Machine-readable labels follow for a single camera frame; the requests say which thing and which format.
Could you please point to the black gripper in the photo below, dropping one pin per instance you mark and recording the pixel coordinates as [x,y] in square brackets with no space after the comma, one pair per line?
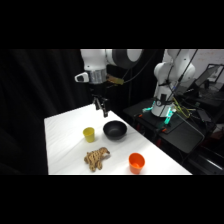
[99,90]

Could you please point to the black bowl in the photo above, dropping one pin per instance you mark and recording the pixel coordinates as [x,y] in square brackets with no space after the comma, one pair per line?
[115,129]

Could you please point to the black curtain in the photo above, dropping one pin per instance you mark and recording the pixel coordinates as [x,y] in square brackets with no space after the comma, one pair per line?
[33,100]

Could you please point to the orange cup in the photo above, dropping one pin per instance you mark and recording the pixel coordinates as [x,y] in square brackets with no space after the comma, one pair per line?
[136,163]

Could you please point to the black robot stand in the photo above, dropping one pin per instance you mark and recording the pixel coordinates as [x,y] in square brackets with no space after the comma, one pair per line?
[180,133]

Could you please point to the white board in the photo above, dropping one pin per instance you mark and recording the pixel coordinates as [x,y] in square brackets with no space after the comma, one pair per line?
[210,56]

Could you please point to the yellow cup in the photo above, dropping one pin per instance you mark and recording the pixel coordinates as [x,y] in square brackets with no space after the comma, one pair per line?
[89,134]

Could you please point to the black laptop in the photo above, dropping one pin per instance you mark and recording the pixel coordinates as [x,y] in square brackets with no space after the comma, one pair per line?
[208,77]

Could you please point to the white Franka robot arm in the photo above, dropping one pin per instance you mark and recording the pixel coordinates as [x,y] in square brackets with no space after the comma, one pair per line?
[100,60]

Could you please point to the tan wrist camera box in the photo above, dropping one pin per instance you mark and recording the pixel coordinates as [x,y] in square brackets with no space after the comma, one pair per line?
[115,80]

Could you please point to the wooden animal toy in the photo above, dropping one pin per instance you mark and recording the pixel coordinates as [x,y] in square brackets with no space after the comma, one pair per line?
[96,158]

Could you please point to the green base light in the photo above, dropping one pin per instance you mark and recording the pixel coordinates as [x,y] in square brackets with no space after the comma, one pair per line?
[169,116]

